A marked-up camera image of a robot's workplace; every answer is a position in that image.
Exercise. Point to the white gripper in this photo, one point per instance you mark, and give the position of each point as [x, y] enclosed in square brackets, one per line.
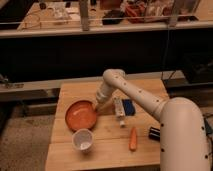
[101, 99]

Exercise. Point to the black bag on bench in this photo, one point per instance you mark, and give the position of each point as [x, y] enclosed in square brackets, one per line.
[112, 17]

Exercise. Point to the orange carrot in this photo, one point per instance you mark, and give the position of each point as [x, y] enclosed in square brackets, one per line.
[133, 140]

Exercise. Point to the grey metal post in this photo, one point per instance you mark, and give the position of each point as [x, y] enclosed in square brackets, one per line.
[83, 8]

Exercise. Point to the black crate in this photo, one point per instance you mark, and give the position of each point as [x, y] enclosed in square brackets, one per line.
[198, 67]

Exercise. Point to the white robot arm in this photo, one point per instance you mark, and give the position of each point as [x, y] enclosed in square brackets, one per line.
[183, 141]

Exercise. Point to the white plastic cup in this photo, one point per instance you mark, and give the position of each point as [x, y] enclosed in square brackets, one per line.
[82, 140]

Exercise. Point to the orange ceramic bowl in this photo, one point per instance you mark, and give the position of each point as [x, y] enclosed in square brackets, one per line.
[81, 115]

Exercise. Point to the red patterned bag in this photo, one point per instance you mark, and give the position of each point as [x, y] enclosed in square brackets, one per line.
[135, 12]

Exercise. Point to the blue sponge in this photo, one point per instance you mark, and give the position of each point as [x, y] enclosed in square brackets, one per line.
[128, 107]

